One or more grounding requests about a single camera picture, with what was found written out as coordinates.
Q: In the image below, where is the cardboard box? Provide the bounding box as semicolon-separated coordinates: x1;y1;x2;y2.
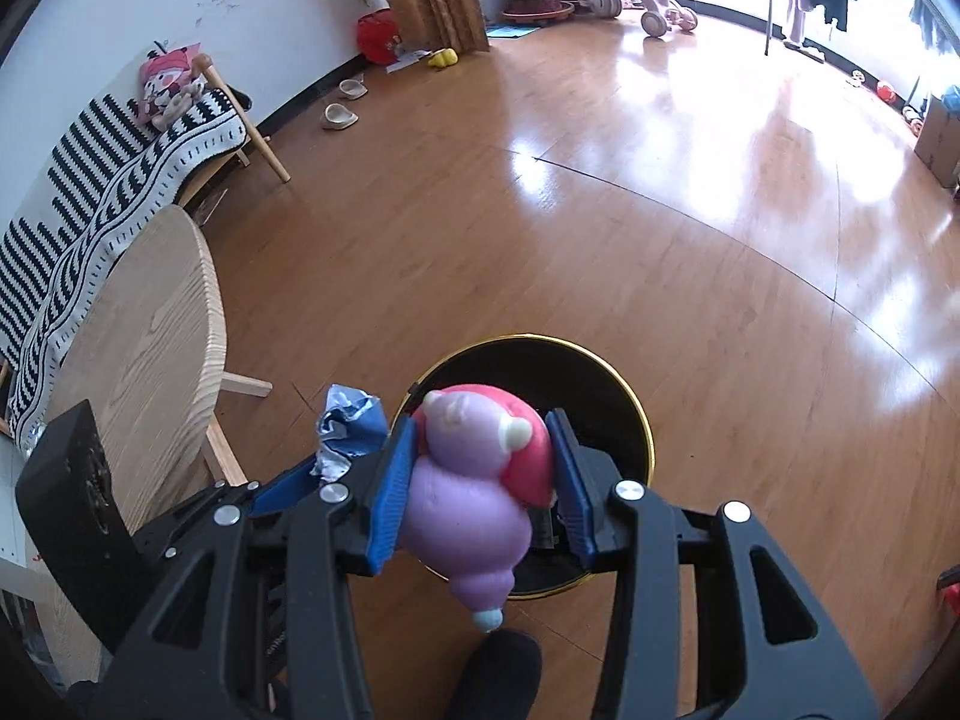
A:
911;94;960;188

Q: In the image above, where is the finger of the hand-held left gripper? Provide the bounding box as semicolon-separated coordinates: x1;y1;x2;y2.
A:
133;456;332;586

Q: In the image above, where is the blue white wrapper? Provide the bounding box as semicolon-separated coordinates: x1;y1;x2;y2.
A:
311;384;391;482

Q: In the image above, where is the purple pink squishy toy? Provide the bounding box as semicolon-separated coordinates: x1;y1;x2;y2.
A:
397;382;560;632

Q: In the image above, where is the black white striped blanket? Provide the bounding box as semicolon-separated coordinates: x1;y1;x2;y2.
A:
0;86;250;451

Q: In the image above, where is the person's black slipper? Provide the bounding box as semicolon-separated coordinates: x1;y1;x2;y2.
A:
442;630;545;720

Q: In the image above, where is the clothes drying rack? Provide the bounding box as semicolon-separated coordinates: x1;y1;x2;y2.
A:
763;0;863;65

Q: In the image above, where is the brown plush toy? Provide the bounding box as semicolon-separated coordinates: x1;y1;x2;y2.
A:
150;79;209;128

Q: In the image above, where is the wooden frame sofa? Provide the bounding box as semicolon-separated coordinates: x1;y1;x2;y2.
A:
0;52;291;458

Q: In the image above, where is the red bag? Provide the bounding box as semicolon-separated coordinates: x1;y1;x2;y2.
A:
355;9;402;65

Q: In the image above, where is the black bin with gold rim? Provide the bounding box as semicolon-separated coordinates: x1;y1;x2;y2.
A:
390;331;655;601

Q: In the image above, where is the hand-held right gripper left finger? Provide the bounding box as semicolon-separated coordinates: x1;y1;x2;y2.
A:
97;414;419;720

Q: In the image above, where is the pink cartoon cushion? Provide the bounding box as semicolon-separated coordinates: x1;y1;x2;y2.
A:
137;43;203;115

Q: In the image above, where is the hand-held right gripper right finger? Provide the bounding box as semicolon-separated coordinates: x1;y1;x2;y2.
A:
544;409;882;720

